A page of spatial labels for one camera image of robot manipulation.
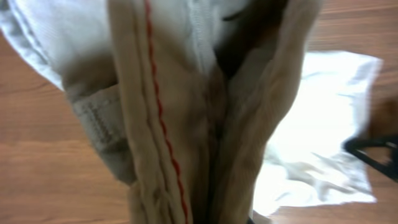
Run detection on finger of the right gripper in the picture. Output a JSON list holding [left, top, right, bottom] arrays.
[[343, 134, 397, 182]]

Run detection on beige shorts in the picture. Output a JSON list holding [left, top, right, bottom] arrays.
[[0, 0, 384, 224]]

